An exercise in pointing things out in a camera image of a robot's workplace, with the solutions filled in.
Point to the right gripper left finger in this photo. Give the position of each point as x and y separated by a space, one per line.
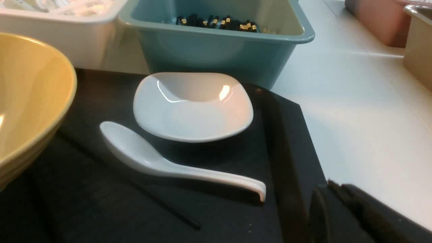
319 223

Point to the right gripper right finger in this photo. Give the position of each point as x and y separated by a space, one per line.
382 223

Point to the black chopstick gold tip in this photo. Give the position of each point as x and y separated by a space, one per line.
123 178

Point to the white square sauce dish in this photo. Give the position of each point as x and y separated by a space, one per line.
192 107

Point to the white ceramic soup spoon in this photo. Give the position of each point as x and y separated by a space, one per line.
138 154

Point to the yellow noodle bowl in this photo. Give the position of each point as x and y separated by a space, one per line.
38 86

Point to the beige metal container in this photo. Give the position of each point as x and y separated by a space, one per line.
418 50

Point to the blue-grey plastic bin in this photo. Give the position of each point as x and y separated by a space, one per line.
256 58

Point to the pink container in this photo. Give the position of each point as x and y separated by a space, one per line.
385 19

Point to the bundle of black chopsticks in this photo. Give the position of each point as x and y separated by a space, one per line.
217 22

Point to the black serving tray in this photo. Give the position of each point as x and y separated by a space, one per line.
65 197

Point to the white spoon bin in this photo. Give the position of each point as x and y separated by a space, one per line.
84 30

